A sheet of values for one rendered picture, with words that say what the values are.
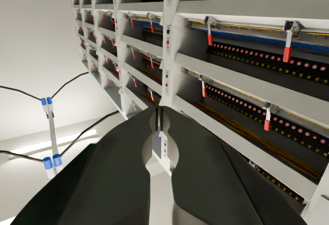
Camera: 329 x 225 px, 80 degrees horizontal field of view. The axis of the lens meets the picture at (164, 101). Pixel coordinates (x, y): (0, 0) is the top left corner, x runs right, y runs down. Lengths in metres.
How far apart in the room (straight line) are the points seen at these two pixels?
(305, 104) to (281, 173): 0.20
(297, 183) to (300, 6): 0.41
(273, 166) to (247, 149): 0.08
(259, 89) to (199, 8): 0.34
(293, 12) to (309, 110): 0.21
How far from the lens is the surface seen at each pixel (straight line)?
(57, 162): 2.00
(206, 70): 0.71
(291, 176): 0.62
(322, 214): 0.61
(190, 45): 0.91
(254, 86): 0.59
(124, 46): 1.51
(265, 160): 0.65
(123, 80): 1.56
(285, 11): 0.54
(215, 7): 0.69
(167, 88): 0.94
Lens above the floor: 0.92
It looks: 25 degrees up
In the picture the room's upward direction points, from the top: 179 degrees counter-clockwise
